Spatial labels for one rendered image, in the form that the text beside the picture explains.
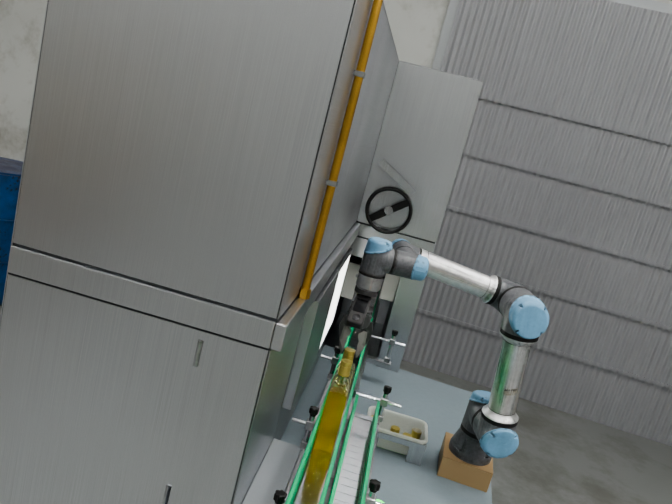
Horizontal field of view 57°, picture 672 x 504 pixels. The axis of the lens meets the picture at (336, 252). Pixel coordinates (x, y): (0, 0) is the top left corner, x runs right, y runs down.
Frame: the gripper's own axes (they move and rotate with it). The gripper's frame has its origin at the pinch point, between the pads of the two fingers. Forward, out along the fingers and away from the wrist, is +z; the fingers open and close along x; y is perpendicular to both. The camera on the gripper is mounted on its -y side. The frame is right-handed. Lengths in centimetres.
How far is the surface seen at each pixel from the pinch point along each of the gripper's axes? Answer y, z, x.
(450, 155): 105, -62, -19
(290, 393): -9.6, 13.6, 13.2
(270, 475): -28.8, 28.7, 11.1
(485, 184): 334, -45, -65
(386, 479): 9.1, 41.7, -22.5
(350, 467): -13.0, 28.7, -9.3
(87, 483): -56, 27, 49
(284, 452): -15.6, 28.7, 10.1
